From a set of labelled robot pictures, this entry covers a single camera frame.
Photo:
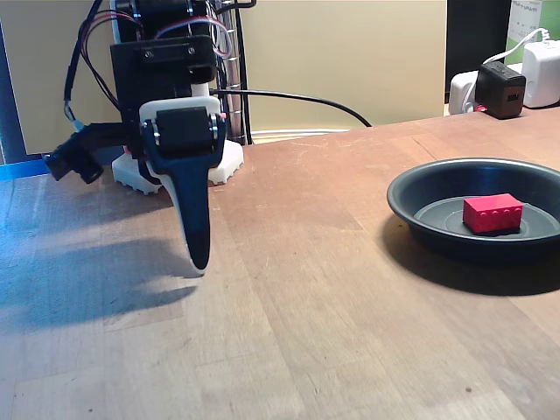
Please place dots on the red-orange lego block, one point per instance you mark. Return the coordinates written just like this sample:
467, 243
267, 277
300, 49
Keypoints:
490, 214

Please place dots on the dark round bin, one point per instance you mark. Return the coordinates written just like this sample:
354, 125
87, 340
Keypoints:
420, 192

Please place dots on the chrome ribbed pole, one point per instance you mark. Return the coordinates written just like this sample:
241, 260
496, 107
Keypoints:
234, 118

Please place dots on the bright blue strip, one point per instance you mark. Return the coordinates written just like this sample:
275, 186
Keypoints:
22, 170

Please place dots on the beige backdrop board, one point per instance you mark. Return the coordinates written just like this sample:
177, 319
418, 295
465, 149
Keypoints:
39, 44

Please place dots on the black panel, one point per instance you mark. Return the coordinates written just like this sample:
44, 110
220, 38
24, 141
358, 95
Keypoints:
477, 30

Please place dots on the black cube charger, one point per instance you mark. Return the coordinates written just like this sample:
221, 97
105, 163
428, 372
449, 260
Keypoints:
494, 87

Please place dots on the green and white box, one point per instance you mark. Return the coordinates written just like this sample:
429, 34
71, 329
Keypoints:
525, 22

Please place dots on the white power adapter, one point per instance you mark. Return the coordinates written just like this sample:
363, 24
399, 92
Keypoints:
542, 74

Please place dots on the black gripper-mounted camera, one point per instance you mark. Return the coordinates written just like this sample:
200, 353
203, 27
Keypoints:
74, 155

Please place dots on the dark blue post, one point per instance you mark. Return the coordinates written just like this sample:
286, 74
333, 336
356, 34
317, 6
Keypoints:
9, 109

